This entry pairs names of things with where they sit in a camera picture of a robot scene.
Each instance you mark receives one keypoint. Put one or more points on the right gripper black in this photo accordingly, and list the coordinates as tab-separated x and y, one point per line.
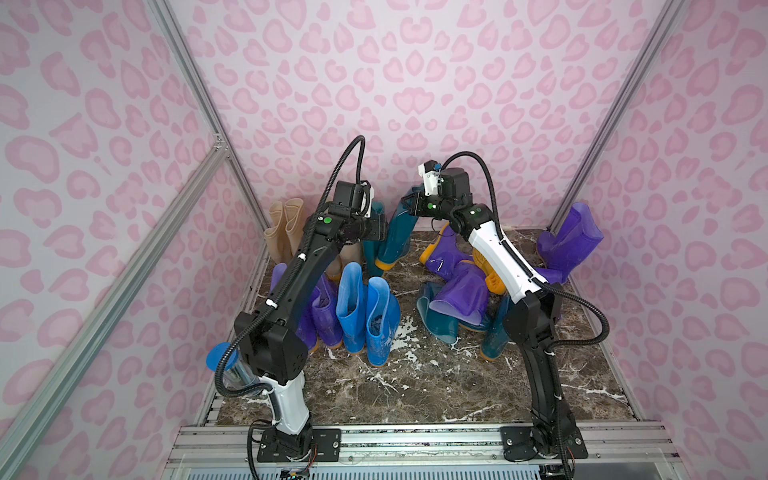
420	204

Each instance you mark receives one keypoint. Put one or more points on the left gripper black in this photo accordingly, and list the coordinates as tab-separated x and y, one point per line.
363	225

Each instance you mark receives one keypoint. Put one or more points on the teal boot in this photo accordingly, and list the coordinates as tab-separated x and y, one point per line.
443	327
401	225
370	248
496	338

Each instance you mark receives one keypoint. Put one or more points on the blue boot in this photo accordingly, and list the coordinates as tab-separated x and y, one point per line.
351	307
383	314

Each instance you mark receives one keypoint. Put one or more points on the beige boot pair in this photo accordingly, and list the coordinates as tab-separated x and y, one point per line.
277	242
295	220

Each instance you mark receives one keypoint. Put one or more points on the beige boot with paper stuffing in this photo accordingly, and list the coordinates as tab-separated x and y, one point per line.
348	254

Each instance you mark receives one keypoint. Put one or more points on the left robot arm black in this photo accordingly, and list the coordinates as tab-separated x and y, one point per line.
268	337

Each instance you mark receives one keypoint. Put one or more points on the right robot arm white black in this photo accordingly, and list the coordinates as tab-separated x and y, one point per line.
530	318

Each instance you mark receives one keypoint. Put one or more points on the purple boot tip at back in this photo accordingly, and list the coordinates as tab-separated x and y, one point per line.
442	256

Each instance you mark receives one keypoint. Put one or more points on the purple boot shaft in pile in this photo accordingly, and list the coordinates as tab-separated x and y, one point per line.
465	296

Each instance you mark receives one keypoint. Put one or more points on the yellow boot sole in pile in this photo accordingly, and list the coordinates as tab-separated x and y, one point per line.
492	280

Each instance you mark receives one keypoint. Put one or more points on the teal boot lying under pile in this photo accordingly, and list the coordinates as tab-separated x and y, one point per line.
443	327

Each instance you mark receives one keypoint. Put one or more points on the teal boot upside down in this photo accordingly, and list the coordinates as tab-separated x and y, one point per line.
496	338

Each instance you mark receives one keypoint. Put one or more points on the blue printed can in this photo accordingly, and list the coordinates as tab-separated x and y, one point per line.
232	376

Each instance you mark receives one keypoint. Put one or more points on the aluminium diagonal brace left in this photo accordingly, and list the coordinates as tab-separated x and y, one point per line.
34	420

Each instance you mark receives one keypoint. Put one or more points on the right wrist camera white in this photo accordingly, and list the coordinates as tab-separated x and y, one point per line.
430	175

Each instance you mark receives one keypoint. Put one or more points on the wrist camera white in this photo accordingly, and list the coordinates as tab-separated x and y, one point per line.
430	175
365	208

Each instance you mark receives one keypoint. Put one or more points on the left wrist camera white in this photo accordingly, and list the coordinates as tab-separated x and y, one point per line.
365	208

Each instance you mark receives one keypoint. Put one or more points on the aluminium frame post right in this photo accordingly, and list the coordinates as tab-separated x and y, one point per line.
663	27

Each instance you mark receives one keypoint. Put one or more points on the aluminium frame post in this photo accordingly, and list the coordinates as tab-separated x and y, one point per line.
179	47
663	27

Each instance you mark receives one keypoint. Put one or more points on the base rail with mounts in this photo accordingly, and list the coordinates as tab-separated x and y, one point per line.
606	450

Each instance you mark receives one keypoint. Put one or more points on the aluminium frame post left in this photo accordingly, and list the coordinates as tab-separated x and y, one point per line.
179	47

